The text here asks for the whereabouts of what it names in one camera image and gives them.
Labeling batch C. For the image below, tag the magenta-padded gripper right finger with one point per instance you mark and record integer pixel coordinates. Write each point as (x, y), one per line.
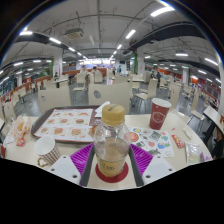
(160, 166)

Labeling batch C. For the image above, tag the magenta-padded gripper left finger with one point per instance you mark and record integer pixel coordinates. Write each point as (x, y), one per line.
(63, 166)

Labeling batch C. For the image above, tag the clear bottle with yellow cap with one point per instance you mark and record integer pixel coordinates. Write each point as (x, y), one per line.
(111, 146)

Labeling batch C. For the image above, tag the colourful sticker sheet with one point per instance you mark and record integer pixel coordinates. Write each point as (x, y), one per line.
(155, 141)

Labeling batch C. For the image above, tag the red sauce packet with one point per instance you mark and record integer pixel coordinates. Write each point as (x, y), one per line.
(20, 142)
(178, 141)

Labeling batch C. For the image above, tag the clear plastic packet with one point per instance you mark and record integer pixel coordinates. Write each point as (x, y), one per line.
(193, 152)

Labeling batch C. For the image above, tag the brown tray with food-print liner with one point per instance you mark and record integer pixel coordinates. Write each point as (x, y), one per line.
(63, 123)

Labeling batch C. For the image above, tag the small white sachet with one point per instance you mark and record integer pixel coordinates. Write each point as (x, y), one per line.
(187, 132)

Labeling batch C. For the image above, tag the red paper cup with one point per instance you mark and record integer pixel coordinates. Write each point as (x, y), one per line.
(159, 115)

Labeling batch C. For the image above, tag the clear plastic bag with food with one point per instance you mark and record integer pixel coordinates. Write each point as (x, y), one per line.
(20, 128)

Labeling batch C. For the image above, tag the person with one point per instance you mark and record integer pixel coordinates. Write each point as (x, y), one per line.
(218, 145)
(96, 70)
(83, 70)
(158, 75)

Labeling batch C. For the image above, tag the beige chair with round hole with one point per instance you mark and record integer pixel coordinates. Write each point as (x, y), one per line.
(113, 95)
(55, 98)

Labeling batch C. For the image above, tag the white paper napkin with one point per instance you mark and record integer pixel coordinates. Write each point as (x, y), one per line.
(101, 109)

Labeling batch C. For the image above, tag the white rectangular table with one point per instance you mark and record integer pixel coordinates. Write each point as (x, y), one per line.
(213, 115)

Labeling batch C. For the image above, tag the group of beige chairs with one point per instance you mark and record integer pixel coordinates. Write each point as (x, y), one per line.
(151, 88)

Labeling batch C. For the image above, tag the ceiling air conditioner unit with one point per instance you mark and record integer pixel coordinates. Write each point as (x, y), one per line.
(74, 33)

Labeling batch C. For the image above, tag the group of ceiling lights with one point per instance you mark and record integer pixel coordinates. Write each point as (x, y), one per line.
(161, 11)

